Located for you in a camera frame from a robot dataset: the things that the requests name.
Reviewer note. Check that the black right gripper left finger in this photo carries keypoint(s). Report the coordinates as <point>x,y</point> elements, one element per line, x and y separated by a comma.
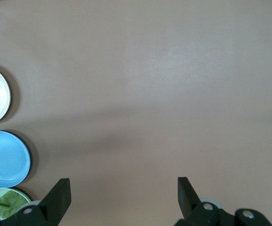
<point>53,204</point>

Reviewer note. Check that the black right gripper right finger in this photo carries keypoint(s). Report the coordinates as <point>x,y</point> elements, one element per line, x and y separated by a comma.
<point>190,207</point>

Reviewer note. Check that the green lettuce leaf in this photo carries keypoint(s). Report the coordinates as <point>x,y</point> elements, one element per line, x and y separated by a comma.
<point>8,203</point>

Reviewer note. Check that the blue plate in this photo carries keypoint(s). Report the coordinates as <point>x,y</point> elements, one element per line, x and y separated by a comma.
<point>6,159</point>

